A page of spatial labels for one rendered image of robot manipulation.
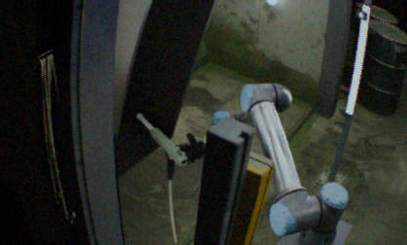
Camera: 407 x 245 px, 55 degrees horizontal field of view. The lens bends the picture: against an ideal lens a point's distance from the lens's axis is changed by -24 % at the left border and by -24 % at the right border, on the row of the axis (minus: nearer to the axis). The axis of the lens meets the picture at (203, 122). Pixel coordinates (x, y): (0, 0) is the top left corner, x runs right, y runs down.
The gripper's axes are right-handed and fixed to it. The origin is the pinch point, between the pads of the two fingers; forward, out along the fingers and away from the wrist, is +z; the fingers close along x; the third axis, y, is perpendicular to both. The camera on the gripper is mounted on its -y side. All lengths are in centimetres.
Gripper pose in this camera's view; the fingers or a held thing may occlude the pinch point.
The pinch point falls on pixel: (169, 154)
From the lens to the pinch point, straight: 260.4
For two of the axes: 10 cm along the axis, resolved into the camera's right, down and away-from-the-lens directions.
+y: -1.1, 8.4, 5.3
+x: -5.5, -5.0, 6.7
